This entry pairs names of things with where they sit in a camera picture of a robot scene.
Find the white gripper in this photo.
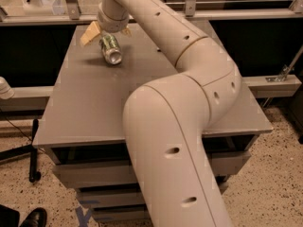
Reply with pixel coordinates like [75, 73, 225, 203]
[80, 0, 132, 46]

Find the green soda can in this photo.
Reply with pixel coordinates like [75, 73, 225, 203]
[99, 34, 122, 65]

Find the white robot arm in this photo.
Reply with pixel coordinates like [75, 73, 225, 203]
[80, 0, 241, 227]

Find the grey drawer cabinet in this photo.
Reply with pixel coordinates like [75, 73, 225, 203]
[32, 20, 275, 224]

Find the white cylinder object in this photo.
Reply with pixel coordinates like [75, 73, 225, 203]
[0, 77, 14, 99]

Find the top grey drawer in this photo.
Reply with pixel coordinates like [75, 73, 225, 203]
[53, 151, 251, 188]

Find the grey drawer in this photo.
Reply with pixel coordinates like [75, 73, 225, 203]
[92, 204, 150, 222]
[76, 183, 146, 209]
[53, 151, 251, 188]

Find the black stand leg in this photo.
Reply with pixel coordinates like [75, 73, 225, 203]
[0, 119, 42, 183]

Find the middle grey drawer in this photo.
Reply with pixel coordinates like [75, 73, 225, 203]
[76, 183, 146, 209]

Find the bottom grey drawer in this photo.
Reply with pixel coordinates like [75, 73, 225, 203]
[92, 204, 150, 222]

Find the blue tape mark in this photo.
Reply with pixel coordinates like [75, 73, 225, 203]
[75, 203, 101, 227]

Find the black shoe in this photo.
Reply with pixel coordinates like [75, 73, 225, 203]
[20, 207, 47, 227]

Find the metal rail frame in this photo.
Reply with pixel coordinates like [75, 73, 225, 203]
[0, 0, 302, 25]

